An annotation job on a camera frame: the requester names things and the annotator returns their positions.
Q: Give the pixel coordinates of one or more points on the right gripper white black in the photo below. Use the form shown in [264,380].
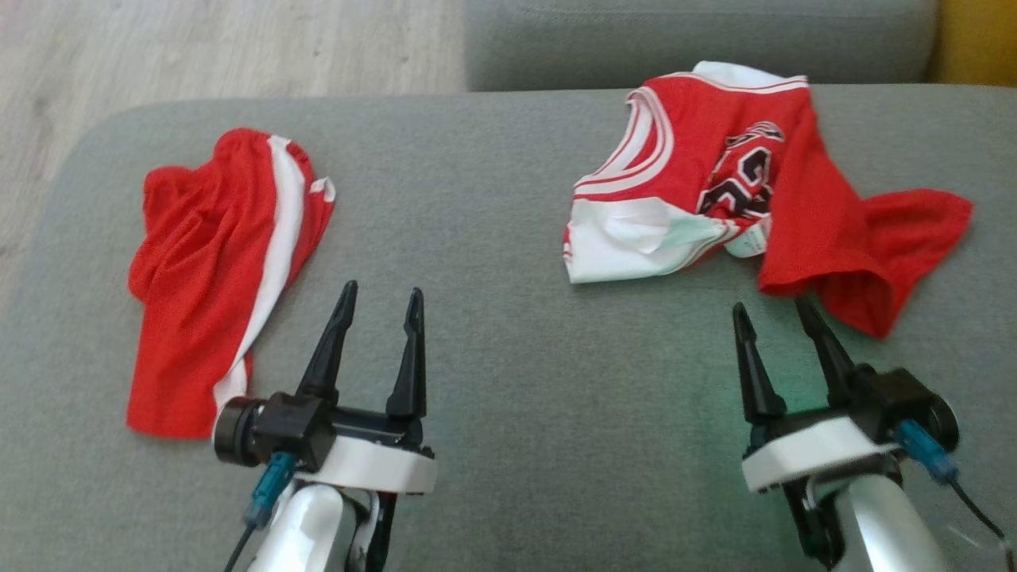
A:
[802,457]

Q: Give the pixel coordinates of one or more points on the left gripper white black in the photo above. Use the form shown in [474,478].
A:
[373,465]

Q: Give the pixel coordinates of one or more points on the red white basketball jersey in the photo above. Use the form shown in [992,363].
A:
[810,214]

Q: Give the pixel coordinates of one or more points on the red white-striped basketball shorts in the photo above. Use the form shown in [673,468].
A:
[206,278]

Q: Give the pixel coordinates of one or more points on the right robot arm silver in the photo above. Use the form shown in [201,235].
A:
[882,524]

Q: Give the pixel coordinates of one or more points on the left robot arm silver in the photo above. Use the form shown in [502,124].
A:
[306,532]

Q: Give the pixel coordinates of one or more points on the grey sofa back cushion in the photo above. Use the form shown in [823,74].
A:
[675,40]

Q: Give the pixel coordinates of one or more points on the yellow object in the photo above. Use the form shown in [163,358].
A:
[977,40]

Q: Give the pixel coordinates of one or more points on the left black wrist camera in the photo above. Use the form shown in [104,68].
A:
[282,429]

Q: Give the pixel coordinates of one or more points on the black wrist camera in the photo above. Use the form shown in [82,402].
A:
[906,397]
[282,429]

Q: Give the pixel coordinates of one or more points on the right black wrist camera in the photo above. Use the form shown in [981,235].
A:
[906,397]

